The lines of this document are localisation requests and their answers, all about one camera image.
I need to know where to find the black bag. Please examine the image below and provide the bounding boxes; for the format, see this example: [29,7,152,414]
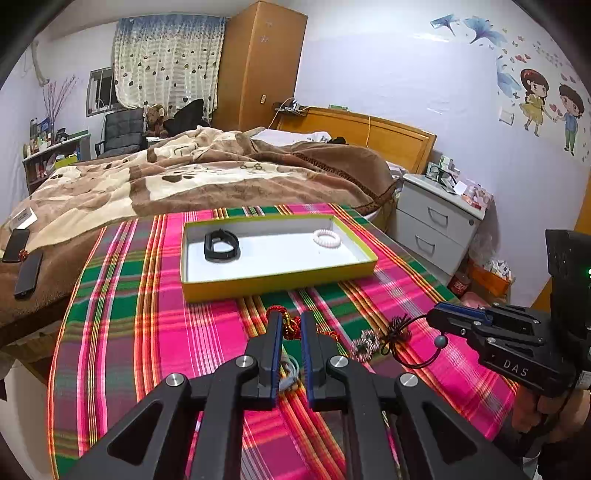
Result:
[163,98,213,137]

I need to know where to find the black wrist band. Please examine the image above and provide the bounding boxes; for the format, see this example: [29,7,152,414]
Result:
[204,228,241,262]

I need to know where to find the white card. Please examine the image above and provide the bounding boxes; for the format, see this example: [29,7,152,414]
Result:
[8,208,38,228]

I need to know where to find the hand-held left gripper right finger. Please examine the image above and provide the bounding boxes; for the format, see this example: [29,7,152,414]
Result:
[300,310,532,480]

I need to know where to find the black office chair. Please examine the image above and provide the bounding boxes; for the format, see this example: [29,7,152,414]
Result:
[95,108,148,160]

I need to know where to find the pale pink spiral hair tie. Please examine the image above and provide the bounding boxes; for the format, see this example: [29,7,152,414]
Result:
[312,228,341,250]

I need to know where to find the yellow-green cardboard tray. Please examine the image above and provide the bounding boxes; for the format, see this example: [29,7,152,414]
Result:
[179,213,379,304]

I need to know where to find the brown teddy bear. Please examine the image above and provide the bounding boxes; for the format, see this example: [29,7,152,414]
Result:
[144,104,169,138]

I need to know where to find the group of bottles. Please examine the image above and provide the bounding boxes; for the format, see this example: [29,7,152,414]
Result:
[25,117,58,155]

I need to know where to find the small wall shelf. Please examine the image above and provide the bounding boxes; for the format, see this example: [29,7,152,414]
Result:
[273,99,309,115]

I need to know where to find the person's right hand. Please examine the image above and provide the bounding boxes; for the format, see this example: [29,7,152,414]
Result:
[512,383,591,446]

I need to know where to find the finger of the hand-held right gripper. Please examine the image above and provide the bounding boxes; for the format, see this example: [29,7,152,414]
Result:
[436,301,552,330]
[426,308,548,348]

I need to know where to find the white nightstand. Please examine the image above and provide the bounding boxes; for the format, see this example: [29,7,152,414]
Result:
[394,173,488,287]

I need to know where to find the window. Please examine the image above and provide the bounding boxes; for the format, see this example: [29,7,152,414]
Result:
[85,67,122,116]

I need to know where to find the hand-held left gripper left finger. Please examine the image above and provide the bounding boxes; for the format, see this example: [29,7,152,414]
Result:
[60,310,296,480]

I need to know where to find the wall pipe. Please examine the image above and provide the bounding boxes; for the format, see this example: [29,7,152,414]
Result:
[25,41,51,88]

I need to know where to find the white pillow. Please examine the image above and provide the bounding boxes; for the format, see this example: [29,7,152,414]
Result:
[252,128,333,146]

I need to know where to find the cola bottle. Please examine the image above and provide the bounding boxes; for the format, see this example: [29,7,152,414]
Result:
[449,272,472,298]

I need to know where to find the pink snack packets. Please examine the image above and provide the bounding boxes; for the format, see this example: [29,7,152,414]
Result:
[462,181,491,207]

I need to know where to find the red beaded bracelet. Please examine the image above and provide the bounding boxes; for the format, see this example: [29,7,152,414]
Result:
[264,305,352,346]

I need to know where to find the orange box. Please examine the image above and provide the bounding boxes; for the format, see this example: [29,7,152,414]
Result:
[468,261,513,298]

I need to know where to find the black phone with red charm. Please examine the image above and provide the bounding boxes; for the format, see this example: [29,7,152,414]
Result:
[2,228,31,264]

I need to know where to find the blue flower wall sticker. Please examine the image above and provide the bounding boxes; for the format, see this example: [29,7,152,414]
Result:
[431,13,509,44]

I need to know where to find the cartoon children wall sticker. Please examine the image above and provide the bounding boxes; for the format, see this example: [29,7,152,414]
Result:
[496,67,585,155]

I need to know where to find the white desk shelf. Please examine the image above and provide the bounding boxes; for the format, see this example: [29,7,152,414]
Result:
[22,131,93,195]

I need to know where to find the black hair tie with bead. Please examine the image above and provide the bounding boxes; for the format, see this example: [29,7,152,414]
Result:
[392,314,450,370]

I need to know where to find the wooden bed headboard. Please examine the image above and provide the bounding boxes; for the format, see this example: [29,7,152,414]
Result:
[270,107,437,175]

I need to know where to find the pink green plaid tablecloth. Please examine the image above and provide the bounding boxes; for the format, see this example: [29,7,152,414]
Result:
[46,203,520,480]

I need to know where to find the heart print curtain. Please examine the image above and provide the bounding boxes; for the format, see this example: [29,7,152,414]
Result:
[112,16,227,116]

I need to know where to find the grey translucent hair tie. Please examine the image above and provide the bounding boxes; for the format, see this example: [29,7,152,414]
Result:
[277,355,303,393]

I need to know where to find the brown printed blanket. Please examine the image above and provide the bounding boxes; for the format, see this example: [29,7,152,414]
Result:
[0,126,400,342]

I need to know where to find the small black hair ornament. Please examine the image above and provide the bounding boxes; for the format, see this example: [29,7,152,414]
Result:
[381,315,414,357]

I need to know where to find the purple decorative branches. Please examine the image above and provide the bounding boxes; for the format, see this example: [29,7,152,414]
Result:
[41,76,79,134]

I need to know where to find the wooden wardrobe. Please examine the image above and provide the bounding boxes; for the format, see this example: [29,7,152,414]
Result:
[213,1,308,132]

